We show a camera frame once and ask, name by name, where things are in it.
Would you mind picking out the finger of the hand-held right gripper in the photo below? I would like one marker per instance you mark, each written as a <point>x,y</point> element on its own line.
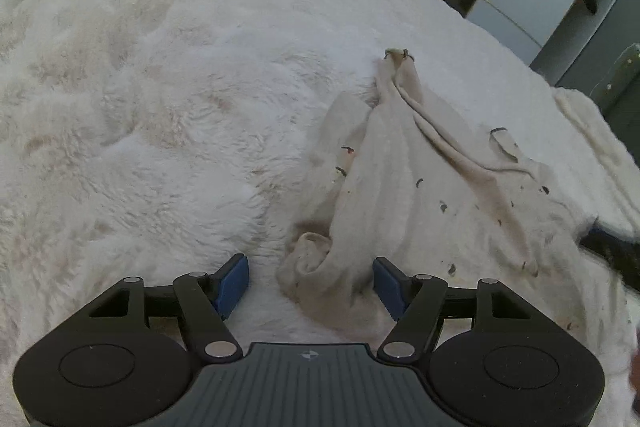
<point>612,249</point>

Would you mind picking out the cream spotted pajama shirt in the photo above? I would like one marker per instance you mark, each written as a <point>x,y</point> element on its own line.
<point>410,207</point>

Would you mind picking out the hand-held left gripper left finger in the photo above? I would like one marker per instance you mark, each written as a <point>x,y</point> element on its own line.
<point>234,284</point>

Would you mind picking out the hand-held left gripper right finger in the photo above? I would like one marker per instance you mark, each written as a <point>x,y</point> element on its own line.
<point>387,288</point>

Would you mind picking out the cream fleece blanket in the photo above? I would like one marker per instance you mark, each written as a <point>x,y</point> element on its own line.
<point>600,142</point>

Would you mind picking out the white fluffy blanket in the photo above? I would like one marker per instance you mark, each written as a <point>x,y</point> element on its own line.
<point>150,82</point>

